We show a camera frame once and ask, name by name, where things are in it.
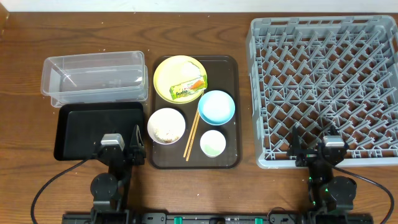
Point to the grey plastic dishwasher rack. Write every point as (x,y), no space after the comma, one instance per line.
(311,73)

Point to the light blue bowl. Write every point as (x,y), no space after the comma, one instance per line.
(216,107)

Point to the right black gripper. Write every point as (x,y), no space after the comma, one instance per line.
(296,149)

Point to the wooden chopstick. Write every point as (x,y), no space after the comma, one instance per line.
(191,144)
(194,125)

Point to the clear plastic bin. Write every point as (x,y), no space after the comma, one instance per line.
(95,78)

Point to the white rice pile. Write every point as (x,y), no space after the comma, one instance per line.
(166,133)

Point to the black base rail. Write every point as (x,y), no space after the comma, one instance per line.
(162,218)

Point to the pink bowl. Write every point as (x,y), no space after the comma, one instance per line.
(169,116)

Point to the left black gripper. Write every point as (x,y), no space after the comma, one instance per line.
(123,154)

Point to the yellow round plate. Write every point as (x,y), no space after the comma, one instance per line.
(167,74)

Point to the wooden chopstick right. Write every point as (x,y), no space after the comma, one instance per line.
(191,144)

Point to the white green cup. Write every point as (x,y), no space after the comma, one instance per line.
(212,143)

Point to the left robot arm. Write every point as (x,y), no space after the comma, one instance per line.
(110,189)

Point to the black plastic tray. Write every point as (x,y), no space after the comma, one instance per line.
(81,127)

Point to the crumpled white napkin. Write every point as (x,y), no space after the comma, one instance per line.
(189,71)

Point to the dark brown serving tray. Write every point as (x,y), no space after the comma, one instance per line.
(223,75)

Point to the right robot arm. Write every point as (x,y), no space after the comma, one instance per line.
(331,196)

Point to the wooden chopstick left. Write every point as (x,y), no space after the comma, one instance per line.
(194,125)

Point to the green yellow snack wrapper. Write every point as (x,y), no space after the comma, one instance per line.
(189,87)

